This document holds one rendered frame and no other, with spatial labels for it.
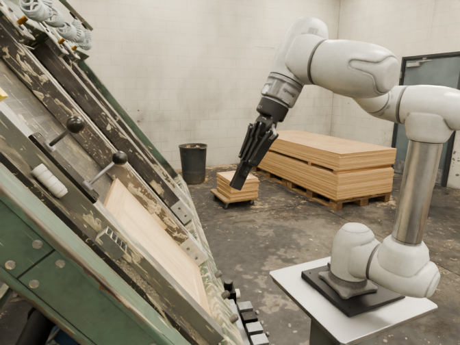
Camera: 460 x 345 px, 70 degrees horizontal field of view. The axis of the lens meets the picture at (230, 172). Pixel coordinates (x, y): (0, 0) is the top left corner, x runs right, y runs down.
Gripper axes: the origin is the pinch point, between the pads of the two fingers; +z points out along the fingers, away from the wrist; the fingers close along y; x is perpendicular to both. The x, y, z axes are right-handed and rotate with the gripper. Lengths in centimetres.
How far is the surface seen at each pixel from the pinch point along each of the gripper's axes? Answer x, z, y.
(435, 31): 404, -308, -354
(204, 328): 9.8, 43.3, 1.3
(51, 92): -49, 4, -50
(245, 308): 40, 50, -24
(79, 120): -39.1, 2.4, -1.1
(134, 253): -16.3, 28.4, -2.3
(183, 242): 12, 38, -41
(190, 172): 152, 78, -454
